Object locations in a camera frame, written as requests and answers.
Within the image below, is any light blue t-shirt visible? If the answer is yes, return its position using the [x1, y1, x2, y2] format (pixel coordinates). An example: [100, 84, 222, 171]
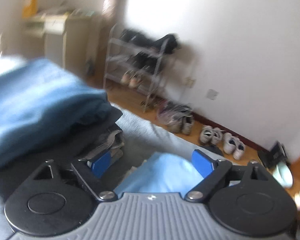
[114, 153, 203, 196]

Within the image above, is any white sneakers pair right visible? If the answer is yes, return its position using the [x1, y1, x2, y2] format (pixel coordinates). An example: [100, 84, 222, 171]
[223, 132, 245, 160]

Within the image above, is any white sneakers pair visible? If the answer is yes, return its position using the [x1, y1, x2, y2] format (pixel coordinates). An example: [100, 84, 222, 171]
[223, 132, 245, 160]
[199, 125, 223, 146]

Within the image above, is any white sneakers pair left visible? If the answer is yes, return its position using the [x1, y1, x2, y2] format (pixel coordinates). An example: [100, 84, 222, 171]
[199, 125, 223, 146]

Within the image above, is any folded blue garment stack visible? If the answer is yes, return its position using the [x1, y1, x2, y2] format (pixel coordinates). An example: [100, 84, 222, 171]
[0, 56, 122, 198]

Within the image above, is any grey sneakers pair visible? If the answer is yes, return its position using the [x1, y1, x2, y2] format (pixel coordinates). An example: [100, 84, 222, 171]
[157, 101, 194, 135]

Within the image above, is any metal shoe rack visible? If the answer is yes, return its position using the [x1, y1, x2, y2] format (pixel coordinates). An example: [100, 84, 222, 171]
[102, 24, 180, 111]

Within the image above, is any cream desk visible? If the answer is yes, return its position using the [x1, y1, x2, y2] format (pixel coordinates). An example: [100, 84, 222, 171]
[21, 9, 98, 77]

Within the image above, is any long cardboard box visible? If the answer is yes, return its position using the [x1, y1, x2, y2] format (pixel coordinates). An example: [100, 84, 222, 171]
[102, 0, 119, 22]

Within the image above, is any yellow box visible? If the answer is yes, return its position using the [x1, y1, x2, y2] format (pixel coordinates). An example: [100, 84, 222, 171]
[22, 0, 38, 19]

